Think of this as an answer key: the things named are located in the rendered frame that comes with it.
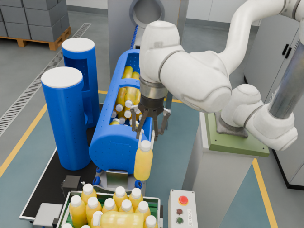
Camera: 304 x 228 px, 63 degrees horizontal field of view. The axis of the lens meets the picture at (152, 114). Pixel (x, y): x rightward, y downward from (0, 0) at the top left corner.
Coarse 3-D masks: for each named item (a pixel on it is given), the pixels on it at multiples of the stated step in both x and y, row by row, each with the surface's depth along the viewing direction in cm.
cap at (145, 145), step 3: (144, 141) 91; (147, 141) 91; (141, 144) 89; (144, 144) 90; (147, 144) 90; (150, 144) 90; (141, 147) 89; (144, 147) 89; (147, 147) 89; (150, 147) 90; (144, 150) 89; (147, 150) 90
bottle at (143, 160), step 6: (138, 150) 91; (150, 150) 91; (138, 156) 91; (144, 156) 90; (150, 156) 91; (138, 162) 92; (144, 162) 91; (150, 162) 93; (138, 168) 94; (144, 168) 94; (150, 168) 96; (138, 174) 96; (144, 174) 96
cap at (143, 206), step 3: (141, 201) 100; (144, 201) 100; (141, 204) 99; (144, 204) 99; (147, 204) 99; (138, 207) 99; (141, 207) 98; (144, 207) 98; (147, 207) 98; (141, 210) 98; (144, 210) 98
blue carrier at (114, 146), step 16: (128, 64) 181; (112, 80) 152; (128, 80) 141; (112, 96) 132; (112, 112) 121; (96, 128) 118; (112, 128) 110; (128, 128) 111; (144, 128) 144; (96, 144) 111; (112, 144) 111; (128, 144) 110; (96, 160) 118; (112, 160) 118; (128, 160) 117
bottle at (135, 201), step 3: (129, 195) 106; (141, 195) 105; (129, 198) 105; (132, 198) 104; (135, 198) 103; (138, 198) 103; (141, 198) 105; (132, 201) 104; (135, 201) 104; (138, 201) 104; (132, 204) 104; (135, 204) 104; (138, 204) 104; (135, 207) 105
